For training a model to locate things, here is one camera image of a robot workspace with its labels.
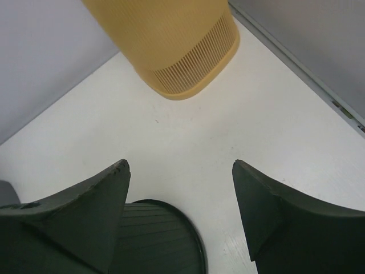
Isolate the light grey bin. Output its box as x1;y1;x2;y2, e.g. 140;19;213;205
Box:
0;180;20;206

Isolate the yellow mesh waste bin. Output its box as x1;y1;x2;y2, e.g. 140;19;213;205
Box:
84;1;240;100

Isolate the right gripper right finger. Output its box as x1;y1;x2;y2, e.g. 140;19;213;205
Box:
232;160;364;273

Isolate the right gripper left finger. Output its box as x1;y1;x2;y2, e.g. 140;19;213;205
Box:
1;159;131;273

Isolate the black plastic bin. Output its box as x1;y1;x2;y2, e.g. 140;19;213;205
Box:
108;199;208;274

